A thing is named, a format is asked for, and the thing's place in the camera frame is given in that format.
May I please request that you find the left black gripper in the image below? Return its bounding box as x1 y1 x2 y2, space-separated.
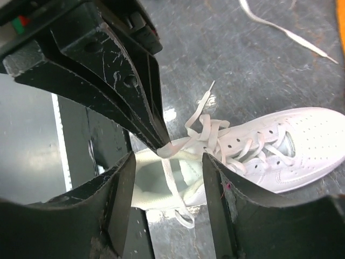
1 1 171 151

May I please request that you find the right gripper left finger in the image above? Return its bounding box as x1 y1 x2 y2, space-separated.
1 153 136 258

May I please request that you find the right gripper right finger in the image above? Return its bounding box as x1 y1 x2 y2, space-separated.
202 153 344 258

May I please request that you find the white sneaker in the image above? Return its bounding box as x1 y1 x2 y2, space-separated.
132 91 344 229
238 0 339 64

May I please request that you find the orange Mickey Mouse pillow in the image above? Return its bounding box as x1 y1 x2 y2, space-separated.
336 0 345 54

